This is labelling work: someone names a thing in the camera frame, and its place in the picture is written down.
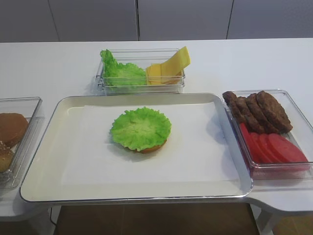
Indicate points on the clear bun container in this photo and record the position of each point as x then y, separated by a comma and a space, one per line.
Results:
30, 108

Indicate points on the red tomato slice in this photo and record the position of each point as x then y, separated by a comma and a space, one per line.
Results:
247, 139
269, 156
285, 150
258, 154

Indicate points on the upright yellow cheese slice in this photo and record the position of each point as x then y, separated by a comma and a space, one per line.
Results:
179, 61

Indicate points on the green lettuce leaf on bun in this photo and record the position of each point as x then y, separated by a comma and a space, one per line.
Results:
141, 128

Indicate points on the silver metal tray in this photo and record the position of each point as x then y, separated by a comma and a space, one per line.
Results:
77, 161

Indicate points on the flat yellow cheese slice stack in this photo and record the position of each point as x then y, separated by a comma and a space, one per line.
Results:
154, 77

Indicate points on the clear patty tomato container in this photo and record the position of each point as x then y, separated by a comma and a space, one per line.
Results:
301, 136

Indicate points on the brown bun bottom half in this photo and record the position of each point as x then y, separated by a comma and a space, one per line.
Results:
12, 128

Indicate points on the green lettuce leaf in container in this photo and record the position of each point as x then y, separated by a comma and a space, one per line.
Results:
119, 74

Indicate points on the clear lettuce cheese container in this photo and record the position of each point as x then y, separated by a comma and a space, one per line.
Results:
143, 58

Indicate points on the sesame bun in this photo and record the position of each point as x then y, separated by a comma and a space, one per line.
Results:
6, 156
3, 144

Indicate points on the bottom bun on tray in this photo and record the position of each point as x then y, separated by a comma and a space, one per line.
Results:
152, 149

